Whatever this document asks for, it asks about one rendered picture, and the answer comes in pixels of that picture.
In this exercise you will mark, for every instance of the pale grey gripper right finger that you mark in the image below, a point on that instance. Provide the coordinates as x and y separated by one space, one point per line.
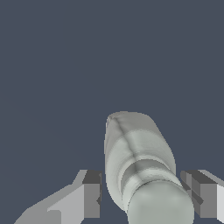
207 198

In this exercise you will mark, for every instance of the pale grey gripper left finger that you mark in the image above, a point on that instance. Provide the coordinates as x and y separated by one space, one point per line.
73 201

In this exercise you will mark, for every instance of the pale grey-green bottle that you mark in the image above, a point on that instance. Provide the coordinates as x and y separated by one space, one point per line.
140 166

